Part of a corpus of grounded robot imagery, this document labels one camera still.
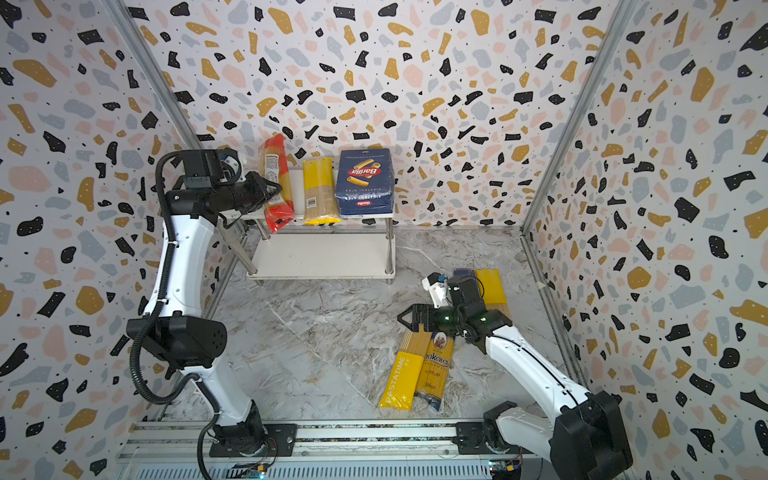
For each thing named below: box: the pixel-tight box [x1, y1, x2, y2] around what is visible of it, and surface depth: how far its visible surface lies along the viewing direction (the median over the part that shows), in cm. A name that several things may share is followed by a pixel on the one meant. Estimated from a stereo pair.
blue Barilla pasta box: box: [336, 148, 395, 217], surface depth 78 cm
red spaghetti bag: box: [258, 134, 295, 233], surface depth 79 cm
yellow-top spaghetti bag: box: [302, 158, 341, 225], surface depth 80 cm
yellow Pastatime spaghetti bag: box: [378, 323, 433, 411], surface depth 85 cm
